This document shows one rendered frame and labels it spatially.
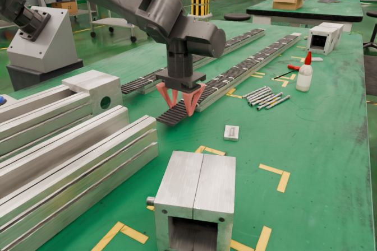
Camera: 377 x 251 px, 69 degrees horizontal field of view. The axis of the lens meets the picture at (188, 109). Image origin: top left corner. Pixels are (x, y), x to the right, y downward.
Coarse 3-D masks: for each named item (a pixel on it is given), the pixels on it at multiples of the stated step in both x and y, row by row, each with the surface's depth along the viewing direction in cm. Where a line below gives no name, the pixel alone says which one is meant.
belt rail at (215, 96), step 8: (296, 40) 133; (272, 56) 109; (256, 64) 95; (264, 64) 102; (248, 72) 90; (240, 80) 86; (224, 88) 78; (232, 88) 83; (208, 96) 71; (216, 96) 75; (200, 104) 69; (208, 104) 72
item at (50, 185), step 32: (96, 128) 48; (128, 128) 47; (32, 160) 40; (64, 160) 44; (96, 160) 40; (128, 160) 48; (0, 192) 37; (32, 192) 33; (64, 192) 37; (96, 192) 42; (0, 224) 31; (32, 224) 34; (64, 224) 38
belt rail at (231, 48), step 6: (264, 30) 147; (252, 36) 135; (258, 36) 141; (240, 42) 125; (246, 42) 131; (228, 48) 116; (234, 48) 121; (222, 54) 113; (204, 60) 102; (210, 60) 106; (198, 66) 100; (150, 84) 80; (156, 84) 83; (138, 90) 81; (144, 90) 79; (150, 90) 81
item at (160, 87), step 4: (160, 84) 63; (160, 88) 62; (164, 88) 63; (168, 88) 64; (160, 92) 64; (164, 92) 63; (172, 92) 67; (176, 92) 67; (164, 96) 64; (168, 96) 65; (172, 96) 67; (176, 96) 67; (168, 100) 65; (172, 100) 67; (176, 100) 68; (168, 104) 66; (172, 104) 67
